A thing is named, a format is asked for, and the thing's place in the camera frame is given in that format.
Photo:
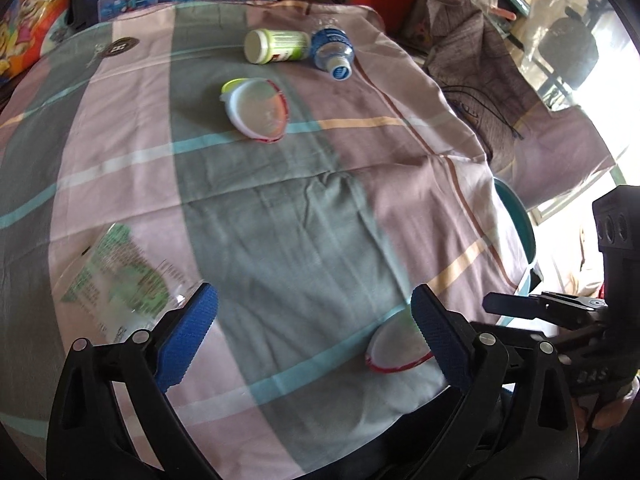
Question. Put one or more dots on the plaid tablecloth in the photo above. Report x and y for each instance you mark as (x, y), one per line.
(275, 200)

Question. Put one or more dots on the cartoon puppy bag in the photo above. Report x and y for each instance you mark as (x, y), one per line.
(30, 15)

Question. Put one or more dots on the grey patterned cloth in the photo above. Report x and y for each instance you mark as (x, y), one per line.
(475, 50)

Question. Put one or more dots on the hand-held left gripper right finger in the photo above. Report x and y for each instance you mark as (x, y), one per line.
(442, 340)

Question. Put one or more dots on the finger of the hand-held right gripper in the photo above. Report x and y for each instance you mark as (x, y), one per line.
(510, 305)
(575, 302)

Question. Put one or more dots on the white lid with red rim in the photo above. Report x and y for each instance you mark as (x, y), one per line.
(400, 345)

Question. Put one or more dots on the black chair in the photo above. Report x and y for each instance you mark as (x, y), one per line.
(570, 47)

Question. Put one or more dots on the white bowl with red rim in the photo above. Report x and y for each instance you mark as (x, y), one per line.
(257, 107)

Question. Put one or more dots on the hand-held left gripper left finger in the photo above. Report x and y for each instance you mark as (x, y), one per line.
(187, 332)

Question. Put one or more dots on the white jar with green label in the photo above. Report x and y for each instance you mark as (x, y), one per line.
(275, 46)

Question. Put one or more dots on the clear water bottle blue label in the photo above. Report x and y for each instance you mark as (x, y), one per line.
(332, 50)

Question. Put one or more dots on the clear wrapper with green print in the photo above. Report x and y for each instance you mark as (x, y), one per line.
(120, 280)

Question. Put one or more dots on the person's right hand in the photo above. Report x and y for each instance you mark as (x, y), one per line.
(602, 412)

